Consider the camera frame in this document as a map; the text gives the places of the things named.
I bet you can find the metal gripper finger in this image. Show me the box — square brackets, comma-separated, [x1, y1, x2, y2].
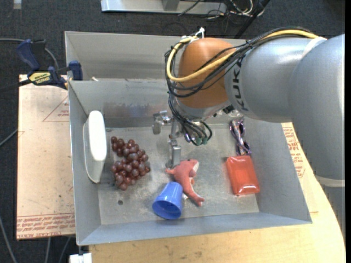
[152, 110, 168, 135]
[165, 144, 182, 169]

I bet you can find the pink toy shark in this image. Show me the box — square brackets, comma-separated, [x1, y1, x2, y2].
[165, 159, 206, 208]

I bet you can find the dark red grape bunch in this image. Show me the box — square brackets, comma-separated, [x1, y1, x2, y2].
[110, 136, 151, 191]

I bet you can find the blue plastic cup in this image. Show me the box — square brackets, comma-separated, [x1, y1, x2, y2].
[152, 181, 184, 220]

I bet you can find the grey metal bin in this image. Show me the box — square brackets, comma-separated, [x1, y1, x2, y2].
[64, 31, 313, 247]

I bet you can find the white oblong dish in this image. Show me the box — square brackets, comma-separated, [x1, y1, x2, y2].
[83, 110, 108, 185]

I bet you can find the orange packet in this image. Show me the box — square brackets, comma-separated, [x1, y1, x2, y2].
[225, 155, 261, 197]

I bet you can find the brown cardboard board red print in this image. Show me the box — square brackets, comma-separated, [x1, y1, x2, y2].
[16, 74, 320, 241]

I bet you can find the black cylinder on white bracket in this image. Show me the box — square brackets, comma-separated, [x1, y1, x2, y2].
[213, 104, 236, 118]

